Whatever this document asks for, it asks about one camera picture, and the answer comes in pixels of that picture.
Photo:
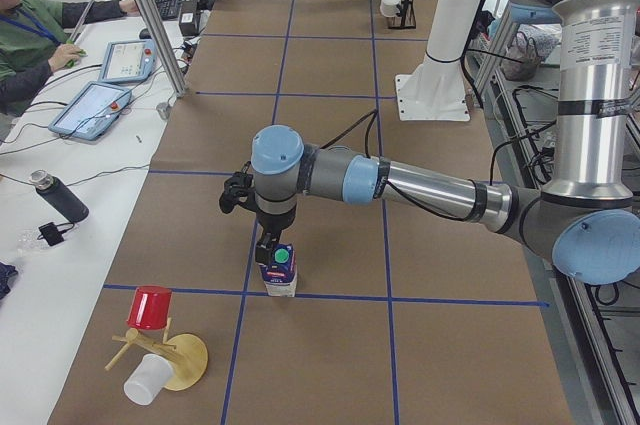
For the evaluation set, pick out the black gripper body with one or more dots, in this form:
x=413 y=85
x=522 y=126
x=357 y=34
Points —
x=274 y=222

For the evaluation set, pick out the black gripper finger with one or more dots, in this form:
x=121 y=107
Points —
x=265 y=246

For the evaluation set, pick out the blue white milk carton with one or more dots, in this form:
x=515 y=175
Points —
x=280 y=274

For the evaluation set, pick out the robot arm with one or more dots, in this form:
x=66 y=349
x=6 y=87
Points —
x=581 y=220

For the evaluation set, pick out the red cup on tree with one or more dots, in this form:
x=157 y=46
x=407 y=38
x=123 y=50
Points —
x=150 y=308

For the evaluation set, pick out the white cup on tree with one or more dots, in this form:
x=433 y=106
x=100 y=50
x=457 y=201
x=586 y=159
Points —
x=148 y=379

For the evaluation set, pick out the white upturned cup in rack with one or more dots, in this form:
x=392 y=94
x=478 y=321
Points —
x=389 y=8

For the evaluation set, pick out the wooden mug tree stand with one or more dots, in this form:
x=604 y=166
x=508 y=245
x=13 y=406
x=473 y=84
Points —
x=187 y=354

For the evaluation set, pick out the teach pendant tablet near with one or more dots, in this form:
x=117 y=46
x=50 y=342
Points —
x=91 y=112

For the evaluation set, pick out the teach pendant tablet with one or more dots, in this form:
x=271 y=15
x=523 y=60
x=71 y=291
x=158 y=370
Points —
x=130 y=61
x=91 y=112

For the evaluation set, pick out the teach pendant tablet far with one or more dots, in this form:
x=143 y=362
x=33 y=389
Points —
x=130 y=61

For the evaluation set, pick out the black water bottle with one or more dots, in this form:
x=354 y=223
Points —
x=59 y=196

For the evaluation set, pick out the black binder clip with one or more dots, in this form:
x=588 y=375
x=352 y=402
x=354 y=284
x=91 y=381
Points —
x=53 y=234

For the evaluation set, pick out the person in green shirt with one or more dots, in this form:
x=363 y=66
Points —
x=35 y=45

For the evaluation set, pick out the aluminium frame post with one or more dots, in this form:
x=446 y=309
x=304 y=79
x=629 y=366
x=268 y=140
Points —
x=154 y=23

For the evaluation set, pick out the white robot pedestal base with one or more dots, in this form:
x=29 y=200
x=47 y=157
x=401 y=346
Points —
x=435 y=91

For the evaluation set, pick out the black wire cup rack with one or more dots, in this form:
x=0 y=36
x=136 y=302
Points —
x=405 y=19

